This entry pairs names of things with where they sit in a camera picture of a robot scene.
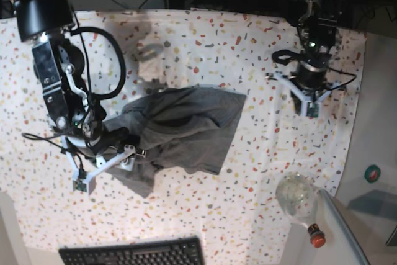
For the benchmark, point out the grey t-shirt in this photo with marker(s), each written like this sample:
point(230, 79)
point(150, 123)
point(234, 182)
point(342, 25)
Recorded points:
point(190, 128)

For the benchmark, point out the green tape roll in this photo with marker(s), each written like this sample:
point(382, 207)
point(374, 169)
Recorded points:
point(372, 174)

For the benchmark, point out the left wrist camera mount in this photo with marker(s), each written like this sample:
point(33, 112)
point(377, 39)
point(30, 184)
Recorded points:
point(307, 101)

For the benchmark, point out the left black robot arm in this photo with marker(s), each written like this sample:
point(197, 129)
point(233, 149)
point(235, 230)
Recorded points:
point(316, 23)

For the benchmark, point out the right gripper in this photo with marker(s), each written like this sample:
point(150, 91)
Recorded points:
point(107, 145)

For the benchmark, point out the clear plastic bottle red cap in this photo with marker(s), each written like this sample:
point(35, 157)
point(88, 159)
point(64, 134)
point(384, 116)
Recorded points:
point(298, 199)

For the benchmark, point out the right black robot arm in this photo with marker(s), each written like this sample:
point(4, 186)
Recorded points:
point(74, 110)

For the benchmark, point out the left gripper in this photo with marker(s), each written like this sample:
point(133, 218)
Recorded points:
point(309, 78)

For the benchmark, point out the terrazzo pattern tablecloth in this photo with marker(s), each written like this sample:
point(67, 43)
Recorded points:
point(235, 213)

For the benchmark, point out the black computer keyboard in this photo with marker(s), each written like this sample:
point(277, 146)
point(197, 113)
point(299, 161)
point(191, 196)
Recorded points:
point(179, 251)

